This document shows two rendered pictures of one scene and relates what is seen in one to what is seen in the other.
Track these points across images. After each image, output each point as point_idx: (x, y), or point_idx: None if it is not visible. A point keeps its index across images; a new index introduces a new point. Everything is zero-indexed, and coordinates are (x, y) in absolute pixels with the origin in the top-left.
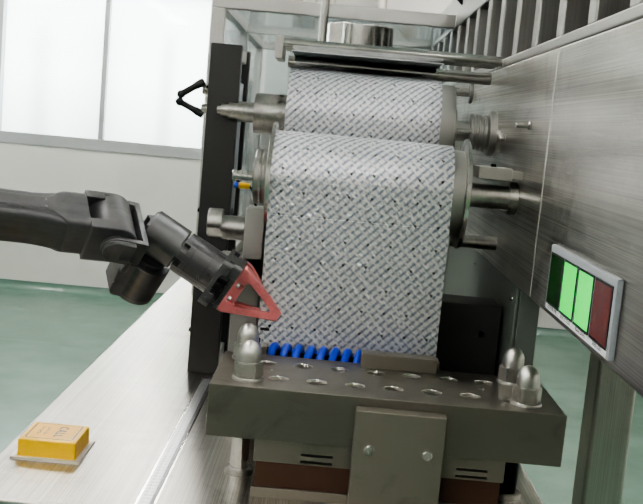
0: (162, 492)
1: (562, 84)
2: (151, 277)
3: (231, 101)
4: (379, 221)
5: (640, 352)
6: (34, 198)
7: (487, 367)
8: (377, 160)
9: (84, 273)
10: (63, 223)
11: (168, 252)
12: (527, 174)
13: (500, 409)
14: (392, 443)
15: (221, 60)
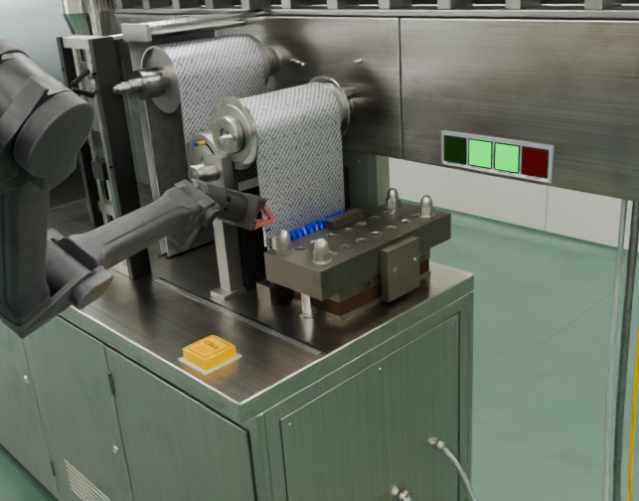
0: (309, 343)
1: (414, 41)
2: (205, 226)
3: (115, 81)
4: (310, 141)
5: (584, 175)
6: (168, 203)
7: (347, 203)
8: (300, 104)
9: None
10: (191, 213)
11: (221, 206)
12: (365, 89)
13: (429, 222)
14: (401, 260)
15: (101, 51)
